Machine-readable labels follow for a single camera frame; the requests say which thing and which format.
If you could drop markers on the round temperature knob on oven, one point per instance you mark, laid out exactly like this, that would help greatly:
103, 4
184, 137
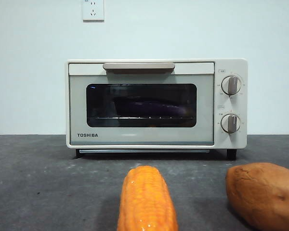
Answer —
231, 85

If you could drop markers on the orange corn cob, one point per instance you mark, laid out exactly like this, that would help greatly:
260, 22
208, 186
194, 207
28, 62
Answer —
147, 199

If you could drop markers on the white wall socket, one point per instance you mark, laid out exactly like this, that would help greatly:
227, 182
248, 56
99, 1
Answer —
93, 10

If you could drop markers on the round timer knob on oven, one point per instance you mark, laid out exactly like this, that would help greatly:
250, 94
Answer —
230, 123

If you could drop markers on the purple eggplant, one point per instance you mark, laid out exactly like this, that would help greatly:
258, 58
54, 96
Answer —
144, 107

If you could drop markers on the brown sweet potato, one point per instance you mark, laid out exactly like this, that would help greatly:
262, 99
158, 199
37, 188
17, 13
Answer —
262, 192

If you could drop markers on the cream white Toshiba toaster oven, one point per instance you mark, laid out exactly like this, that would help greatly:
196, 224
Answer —
242, 139

